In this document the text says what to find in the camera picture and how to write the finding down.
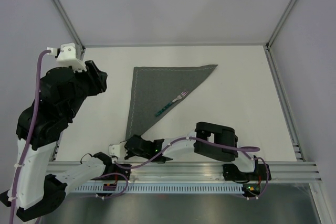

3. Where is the grey cloth napkin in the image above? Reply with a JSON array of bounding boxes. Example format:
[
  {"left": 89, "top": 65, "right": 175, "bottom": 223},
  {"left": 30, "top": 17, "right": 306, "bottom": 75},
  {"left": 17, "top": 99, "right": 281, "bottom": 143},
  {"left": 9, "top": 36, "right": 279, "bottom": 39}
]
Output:
[{"left": 125, "top": 65, "right": 217, "bottom": 140}]

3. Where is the fork with green handle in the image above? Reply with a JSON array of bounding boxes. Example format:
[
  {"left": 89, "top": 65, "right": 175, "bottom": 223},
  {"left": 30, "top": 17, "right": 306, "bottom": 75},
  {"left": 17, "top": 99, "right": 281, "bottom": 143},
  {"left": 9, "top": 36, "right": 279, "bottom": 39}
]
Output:
[{"left": 154, "top": 90, "right": 188, "bottom": 117}]

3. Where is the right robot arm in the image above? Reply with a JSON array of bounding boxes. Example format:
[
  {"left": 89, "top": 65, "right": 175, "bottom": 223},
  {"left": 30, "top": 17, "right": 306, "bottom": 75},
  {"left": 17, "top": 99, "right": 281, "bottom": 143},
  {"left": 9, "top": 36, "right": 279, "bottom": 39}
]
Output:
[{"left": 124, "top": 122, "right": 260, "bottom": 179}]

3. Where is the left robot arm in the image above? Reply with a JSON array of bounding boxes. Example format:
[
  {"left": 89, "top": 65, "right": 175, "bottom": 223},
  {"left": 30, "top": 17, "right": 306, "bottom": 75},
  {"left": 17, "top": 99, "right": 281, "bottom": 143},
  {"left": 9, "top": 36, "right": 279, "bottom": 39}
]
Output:
[{"left": 1, "top": 60, "right": 114, "bottom": 222}]

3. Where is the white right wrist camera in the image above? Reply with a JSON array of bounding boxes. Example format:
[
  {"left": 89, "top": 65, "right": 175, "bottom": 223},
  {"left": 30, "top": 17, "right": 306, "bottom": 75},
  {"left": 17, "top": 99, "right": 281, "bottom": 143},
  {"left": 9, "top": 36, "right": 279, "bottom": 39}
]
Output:
[{"left": 109, "top": 141, "right": 127, "bottom": 161}]

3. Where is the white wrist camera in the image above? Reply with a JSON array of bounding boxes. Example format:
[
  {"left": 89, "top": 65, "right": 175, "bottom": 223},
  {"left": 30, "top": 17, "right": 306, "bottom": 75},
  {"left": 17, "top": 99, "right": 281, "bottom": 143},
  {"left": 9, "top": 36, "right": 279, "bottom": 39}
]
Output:
[
  {"left": 47, "top": 42, "right": 87, "bottom": 72},
  {"left": 109, "top": 141, "right": 127, "bottom": 161}
]

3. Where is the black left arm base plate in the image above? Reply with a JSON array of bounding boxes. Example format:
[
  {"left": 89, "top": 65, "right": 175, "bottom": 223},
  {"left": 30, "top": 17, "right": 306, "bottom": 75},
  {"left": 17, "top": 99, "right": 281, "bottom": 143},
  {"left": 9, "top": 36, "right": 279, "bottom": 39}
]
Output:
[{"left": 99, "top": 164, "right": 131, "bottom": 181}]

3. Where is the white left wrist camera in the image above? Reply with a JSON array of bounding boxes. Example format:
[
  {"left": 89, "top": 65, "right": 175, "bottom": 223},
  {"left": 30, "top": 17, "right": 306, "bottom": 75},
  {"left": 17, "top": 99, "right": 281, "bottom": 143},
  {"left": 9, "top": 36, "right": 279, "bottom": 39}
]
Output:
[{"left": 47, "top": 42, "right": 87, "bottom": 72}]

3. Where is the white slotted cable duct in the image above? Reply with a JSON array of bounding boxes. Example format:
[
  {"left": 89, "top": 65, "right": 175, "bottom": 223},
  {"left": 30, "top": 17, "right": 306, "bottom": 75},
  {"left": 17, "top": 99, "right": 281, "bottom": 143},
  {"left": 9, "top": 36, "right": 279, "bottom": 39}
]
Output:
[{"left": 74, "top": 183, "right": 243, "bottom": 194}]

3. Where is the aluminium left frame post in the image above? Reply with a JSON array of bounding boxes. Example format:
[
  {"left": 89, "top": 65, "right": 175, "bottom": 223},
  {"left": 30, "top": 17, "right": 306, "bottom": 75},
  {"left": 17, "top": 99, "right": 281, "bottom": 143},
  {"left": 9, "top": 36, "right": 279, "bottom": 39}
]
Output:
[{"left": 51, "top": 0, "right": 85, "bottom": 52}]

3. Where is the aluminium frame post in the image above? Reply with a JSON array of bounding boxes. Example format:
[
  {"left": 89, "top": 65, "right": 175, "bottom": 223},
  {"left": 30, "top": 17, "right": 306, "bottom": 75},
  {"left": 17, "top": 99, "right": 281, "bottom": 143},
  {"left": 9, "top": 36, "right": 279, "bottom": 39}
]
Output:
[
  {"left": 51, "top": 0, "right": 85, "bottom": 52},
  {"left": 265, "top": 0, "right": 316, "bottom": 49}
]

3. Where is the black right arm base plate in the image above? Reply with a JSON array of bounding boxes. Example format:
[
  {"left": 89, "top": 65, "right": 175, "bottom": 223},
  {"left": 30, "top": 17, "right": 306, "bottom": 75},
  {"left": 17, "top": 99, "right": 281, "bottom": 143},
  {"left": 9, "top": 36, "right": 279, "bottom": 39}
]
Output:
[{"left": 222, "top": 164, "right": 271, "bottom": 183}]

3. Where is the aluminium right frame post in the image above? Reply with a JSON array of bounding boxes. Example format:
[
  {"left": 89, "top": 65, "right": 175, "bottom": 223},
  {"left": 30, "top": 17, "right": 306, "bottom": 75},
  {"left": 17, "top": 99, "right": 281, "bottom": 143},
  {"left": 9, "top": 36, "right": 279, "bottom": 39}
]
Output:
[{"left": 265, "top": 0, "right": 316, "bottom": 49}]

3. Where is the aluminium front rail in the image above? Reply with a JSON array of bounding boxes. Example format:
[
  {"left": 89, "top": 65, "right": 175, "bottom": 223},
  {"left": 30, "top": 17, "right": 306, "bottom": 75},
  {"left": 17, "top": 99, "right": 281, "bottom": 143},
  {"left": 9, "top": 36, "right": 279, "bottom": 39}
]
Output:
[{"left": 130, "top": 162, "right": 322, "bottom": 184}]

